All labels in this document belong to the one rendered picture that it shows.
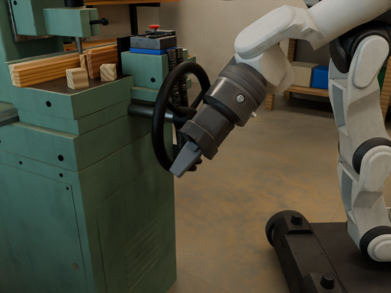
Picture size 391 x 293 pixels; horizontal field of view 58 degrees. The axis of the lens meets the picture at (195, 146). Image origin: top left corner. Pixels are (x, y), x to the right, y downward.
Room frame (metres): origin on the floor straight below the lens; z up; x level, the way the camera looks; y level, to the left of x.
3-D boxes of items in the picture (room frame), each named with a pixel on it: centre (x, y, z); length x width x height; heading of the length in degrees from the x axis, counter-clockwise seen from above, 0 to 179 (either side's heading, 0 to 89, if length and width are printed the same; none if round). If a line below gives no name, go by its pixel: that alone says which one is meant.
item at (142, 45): (1.03, 0.11, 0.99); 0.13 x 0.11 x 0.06; 152
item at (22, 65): (1.12, 0.30, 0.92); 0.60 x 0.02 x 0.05; 152
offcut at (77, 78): (0.85, 0.28, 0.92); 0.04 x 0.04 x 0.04; 41
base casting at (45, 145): (1.09, 0.43, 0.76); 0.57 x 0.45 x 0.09; 62
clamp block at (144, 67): (1.02, 0.11, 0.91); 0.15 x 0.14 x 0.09; 152
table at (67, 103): (1.06, 0.19, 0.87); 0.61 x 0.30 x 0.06; 152
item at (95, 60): (1.04, 0.22, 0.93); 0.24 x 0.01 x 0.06; 152
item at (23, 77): (1.14, 0.27, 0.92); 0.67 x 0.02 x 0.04; 152
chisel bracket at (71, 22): (1.04, 0.34, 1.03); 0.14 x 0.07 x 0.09; 62
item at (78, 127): (1.01, 0.27, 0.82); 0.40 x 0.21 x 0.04; 152
